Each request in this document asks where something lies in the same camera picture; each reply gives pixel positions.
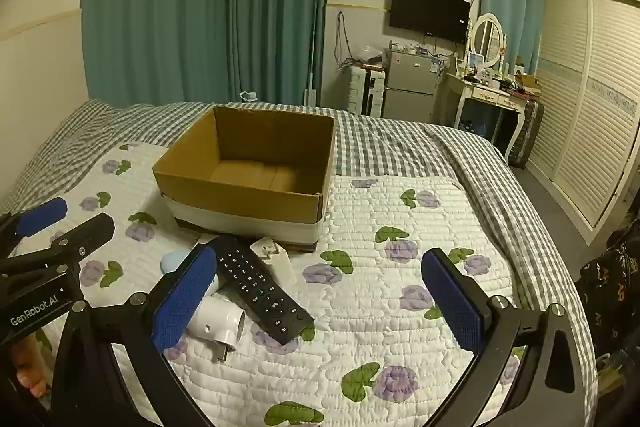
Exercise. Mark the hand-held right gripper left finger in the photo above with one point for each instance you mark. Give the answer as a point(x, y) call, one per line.
point(184, 302)

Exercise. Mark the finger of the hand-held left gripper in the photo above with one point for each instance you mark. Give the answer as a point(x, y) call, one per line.
point(85, 233)
point(44, 214)

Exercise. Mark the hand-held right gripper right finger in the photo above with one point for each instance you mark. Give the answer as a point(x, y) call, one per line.
point(456, 307)

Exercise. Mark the white cylindrical plug device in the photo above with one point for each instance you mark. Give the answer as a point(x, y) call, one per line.
point(220, 319)

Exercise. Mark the black remote control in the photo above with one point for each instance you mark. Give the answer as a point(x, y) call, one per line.
point(260, 287)

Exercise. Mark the white power adapter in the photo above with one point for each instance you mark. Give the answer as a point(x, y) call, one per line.
point(277, 257)

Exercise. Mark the cardboard box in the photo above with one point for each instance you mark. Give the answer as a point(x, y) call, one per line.
point(250, 187)

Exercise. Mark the person's left hand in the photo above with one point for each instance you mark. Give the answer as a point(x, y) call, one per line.
point(29, 369)

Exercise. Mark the light blue object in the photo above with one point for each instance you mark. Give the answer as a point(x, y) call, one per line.
point(174, 263)

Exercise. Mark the white floral quilt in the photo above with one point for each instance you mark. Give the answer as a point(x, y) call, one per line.
point(380, 332)

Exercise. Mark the black patterned bag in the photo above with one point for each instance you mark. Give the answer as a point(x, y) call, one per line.
point(612, 292)

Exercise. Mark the dark suitcase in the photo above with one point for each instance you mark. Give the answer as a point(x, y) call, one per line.
point(529, 132)

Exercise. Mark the white face mask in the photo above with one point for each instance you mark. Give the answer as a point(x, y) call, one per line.
point(248, 96)

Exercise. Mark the white dressing table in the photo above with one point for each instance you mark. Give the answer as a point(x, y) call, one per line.
point(487, 96)

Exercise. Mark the silver refrigerator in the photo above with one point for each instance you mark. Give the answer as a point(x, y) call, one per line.
point(410, 84)

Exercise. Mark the white louvered wardrobe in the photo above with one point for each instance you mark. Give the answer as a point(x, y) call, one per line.
point(585, 107)

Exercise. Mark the white mop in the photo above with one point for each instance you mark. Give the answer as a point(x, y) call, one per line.
point(311, 94)

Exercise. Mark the wide green curtain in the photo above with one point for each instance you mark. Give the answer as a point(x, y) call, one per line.
point(200, 2)

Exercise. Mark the oval vanity mirror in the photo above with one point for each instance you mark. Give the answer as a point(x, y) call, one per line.
point(487, 38)

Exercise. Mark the black wall television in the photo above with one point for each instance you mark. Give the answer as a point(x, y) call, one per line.
point(429, 11)

